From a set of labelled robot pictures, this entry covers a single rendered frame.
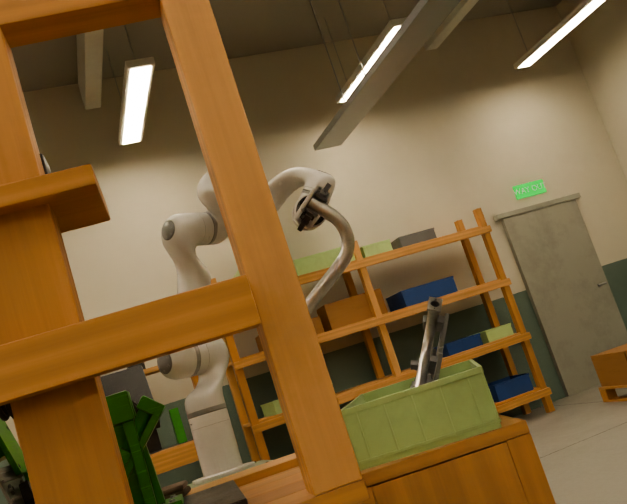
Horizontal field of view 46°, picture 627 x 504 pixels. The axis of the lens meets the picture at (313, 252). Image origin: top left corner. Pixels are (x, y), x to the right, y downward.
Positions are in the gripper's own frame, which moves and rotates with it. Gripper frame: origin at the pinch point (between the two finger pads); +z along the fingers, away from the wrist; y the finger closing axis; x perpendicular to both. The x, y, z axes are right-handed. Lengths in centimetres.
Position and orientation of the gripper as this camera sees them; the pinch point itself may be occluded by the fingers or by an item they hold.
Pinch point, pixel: (315, 205)
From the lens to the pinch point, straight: 169.1
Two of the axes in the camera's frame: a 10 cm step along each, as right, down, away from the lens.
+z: 0.7, -0.2, -10.0
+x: 8.4, 5.5, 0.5
